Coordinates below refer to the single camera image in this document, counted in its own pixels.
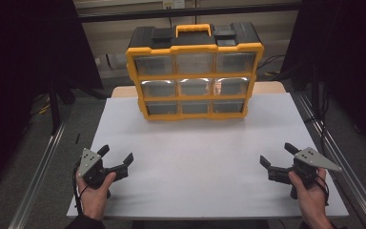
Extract person's right hand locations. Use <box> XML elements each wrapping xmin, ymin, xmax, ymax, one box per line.
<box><xmin>288</xmin><ymin>167</ymin><xmax>329</xmax><ymax>223</ymax></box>

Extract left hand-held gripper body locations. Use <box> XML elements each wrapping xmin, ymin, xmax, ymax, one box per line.
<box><xmin>76</xmin><ymin>148</ymin><xmax>130</xmax><ymax>199</ymax></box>

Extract black floor cables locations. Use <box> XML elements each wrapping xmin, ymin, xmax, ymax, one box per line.
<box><xmin>255</xmin><ymin>53</ymin><xmax>288</xmax><ymax>80</ymax></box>

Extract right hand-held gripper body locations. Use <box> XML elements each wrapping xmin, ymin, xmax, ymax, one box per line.
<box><xmin>267</xmin><ymin>146</ymin><xmax>343</xmax><ymax>200</ymax></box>

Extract white wall outlet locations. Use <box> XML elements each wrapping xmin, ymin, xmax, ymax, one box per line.
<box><xmin>162</xmin><ymin>0</ymin><xmax>186</xmax><ymax>10</ymax></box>

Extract black horizontal bar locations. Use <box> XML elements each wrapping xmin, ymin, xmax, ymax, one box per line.
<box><xmin>76</xmin><ymin>3</ymin><xmax>302</xmax><ymax>23</ymax></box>

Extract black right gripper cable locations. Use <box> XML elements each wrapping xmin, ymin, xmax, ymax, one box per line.
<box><xmin>315</xmin><ymin>174</ymin><xmax>331</xmax><ymax>207</ymax></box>

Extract person's left hand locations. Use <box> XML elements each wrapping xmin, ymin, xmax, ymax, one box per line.
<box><xmin>75</xmin><ymin>171</ymin><xmax>117</xmax><ymax>222</ymax></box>

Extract black metal stand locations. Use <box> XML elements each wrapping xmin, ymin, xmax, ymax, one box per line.
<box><xmin>49</xmin><ymin>83</ymin><xmax>76</xmax><ymax>135</ymax></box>

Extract yellow floor cable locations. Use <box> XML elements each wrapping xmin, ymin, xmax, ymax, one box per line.
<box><xmin>36</xmin><ymin>94</ymin><xmax>51</xmax><ymax>115</ymax></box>

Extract aluminium floor rail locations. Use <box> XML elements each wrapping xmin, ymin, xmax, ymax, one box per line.
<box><xmin>294</xmin><ymin>92</ymin><xmax>366</xmax><ymax>229</ymax></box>
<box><xmin>9</xmin><ymin>117</ymin><xmax>69</xmax><ymax>229</ymax></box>

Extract black curtain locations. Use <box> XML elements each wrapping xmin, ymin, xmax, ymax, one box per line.
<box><xmin>0</xmin><ymin>0</ymin><xmax>104</xmax><ymax>199</ymax></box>
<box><xmin>280</xmin><ymin>0</ymin><xmax>366</xmax><ymax>158</ymax></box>

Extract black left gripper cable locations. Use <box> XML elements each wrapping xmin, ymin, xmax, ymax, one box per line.
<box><xmin>71</xmin><ymin>161</ymin><xmax>84</xmax><ymax>215</ymax></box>

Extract yellow black drawer organizer cabinet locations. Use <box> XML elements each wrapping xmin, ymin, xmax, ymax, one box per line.
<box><xmin>125</xmin><ymin>23</ymin><xmax>265</xmax><ymax>121</ymax></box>

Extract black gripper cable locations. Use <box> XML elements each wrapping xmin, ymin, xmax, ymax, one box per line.
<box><xmin>315</xmin><ymin>174</ymin><xmax>331</xmax><ymax>207</ymax></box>
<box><xmin>71</xmin><ymin>161</ymin><xmax>84</xmax><ymax>215</ymax></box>

